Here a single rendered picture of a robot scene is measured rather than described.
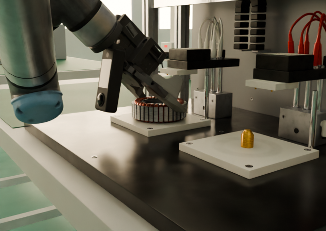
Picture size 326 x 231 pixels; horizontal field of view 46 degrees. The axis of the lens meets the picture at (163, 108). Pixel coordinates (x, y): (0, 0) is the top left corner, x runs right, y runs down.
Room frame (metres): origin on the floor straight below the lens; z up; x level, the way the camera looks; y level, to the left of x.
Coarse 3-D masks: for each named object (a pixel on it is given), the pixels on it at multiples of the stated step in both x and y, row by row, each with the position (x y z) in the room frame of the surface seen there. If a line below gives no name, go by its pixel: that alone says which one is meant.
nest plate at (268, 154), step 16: (192, 144) 0.58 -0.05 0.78; (208, 144) 0.58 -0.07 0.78; (224, 144) 0.58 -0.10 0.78; (240, 144) 0.58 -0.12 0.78; (256, 144) 0.58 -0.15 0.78; (272, 144) 0.58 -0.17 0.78; (288, 144) 0.58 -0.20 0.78; (208, 160) 0.52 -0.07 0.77; (224, 160) 0.50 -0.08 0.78; (240, 160) 0.50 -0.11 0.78; (256, 160) 0.50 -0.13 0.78; (272, 160) 0.50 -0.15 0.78; (288, 160) 0.50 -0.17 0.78; (304, 160) 0.52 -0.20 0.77; (256, 176) 0.47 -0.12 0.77
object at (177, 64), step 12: (180, 48) 0.82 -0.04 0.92; (192, 48) 0.82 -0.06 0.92; (168, 60) 0.81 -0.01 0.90; (180, 60) 0.78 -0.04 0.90; (192, 60) 0.77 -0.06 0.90; (204, 60) 0.79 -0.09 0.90; (216, 60) 0.80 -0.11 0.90; (228, 60) 0.82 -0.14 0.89; (168, 72) 0.77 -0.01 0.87; (180, 72) 0.76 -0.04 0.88; (192, 72) 0.77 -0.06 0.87; (204, 84) 0.86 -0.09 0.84
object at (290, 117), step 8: (280, 112) 0.66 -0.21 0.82; (288, 112) 0.65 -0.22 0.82; (296, 112) 0.63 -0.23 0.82; (304, 112) 0.62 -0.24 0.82; (320, 112) 0.62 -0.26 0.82; (280, 120) 0.66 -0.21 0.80; (288, 120) 0.65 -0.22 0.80; (296, 120) 0.63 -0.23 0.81; (304, 120) 0.62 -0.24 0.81; (320, 120) 0.61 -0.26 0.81; (280, 128) 0.66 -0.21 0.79; (288, 128) 0.65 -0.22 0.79; (296, 128) 0.63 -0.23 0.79; (304, 128) 0.62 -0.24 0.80; (320, 128) 0.61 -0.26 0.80; (280, 136) 0.66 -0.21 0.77; (288, 136) 0.64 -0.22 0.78; (296, 136) 0.63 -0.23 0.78; (304, 136) 0.62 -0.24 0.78; (320, 136) 0.61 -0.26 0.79; (320, 144) 0.61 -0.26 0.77
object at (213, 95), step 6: (198, 90) 0.86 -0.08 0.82; (204, 90) 0.86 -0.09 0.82; (210, 90) 0.86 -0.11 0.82; (216, 90) 0.86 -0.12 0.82; (198, 96) 0.85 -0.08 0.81; (204, 96) 0.83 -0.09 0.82; (210, 96) 0.82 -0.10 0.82; (216, 96) 0.80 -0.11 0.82; (222, 96) 0.81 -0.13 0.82; (228, 96) 0.82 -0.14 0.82; (198, 102) 0.85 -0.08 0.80; (204, 102) 0.83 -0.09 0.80; (210, 102) 0.81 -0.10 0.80; (216, 102) 0.80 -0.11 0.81; (222, 102) 0.81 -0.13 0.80; (228, 102) 0.82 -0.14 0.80; (198, 108) 0.85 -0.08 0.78; (204, 108) 0.83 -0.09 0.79; (210, 108) 0.81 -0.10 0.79; (216, 108) 0.80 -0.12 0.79; (222, 108) 0.81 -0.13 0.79; (228, 108) 0.82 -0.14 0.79; (198, 114) 0.85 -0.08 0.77; (204, 114) 0.83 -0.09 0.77; (210, 114) 0.81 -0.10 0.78; (216, 114) 0.80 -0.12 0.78; (222, 114) 0.81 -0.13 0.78; (228, 114) 0.82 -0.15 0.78
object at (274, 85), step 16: (256, 64) 0.61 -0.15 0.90; (272, 64) 0.59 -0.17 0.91; (288, 64) 0.56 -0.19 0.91; (304, 64) 0.58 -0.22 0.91; (256, 80) 0.60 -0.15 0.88; (272, 80) 0.58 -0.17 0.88; (288, 80) 0.56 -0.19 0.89; (304, 80) 0.58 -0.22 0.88; (320, 80) 0.62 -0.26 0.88; (320, 96) 0.62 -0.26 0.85
